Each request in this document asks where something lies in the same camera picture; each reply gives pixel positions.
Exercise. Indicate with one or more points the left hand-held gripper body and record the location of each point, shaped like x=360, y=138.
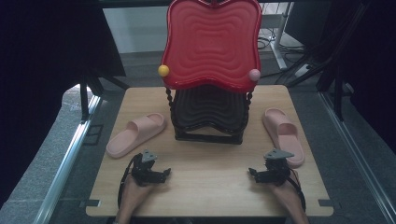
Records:
x=144, y=171

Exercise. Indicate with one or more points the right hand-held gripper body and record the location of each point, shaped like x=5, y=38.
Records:
x=277, y=171

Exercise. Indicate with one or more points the dark curtain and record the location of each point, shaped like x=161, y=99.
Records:
x=370, y=62
x=37, y=62

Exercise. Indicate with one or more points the white power strip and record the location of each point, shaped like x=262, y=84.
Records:
x=302, y=71

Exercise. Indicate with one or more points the metal floor rail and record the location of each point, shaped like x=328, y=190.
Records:
x=358, y=158
x=67, y=161

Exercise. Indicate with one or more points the person's left hand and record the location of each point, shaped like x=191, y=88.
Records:
x=134, y=194

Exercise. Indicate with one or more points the black stand leg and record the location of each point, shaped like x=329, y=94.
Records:
x=84, y=99
x=338, y=96

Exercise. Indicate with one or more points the pink slipper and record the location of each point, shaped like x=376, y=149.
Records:
x=286, y=137
x=134, y=137

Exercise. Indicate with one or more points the person's right hand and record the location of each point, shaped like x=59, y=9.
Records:
x=286, y=194

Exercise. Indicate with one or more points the white metal stand leg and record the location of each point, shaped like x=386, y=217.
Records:
x=278, y=37

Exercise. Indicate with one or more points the red and black shoe rack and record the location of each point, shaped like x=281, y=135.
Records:
x=211, y=46

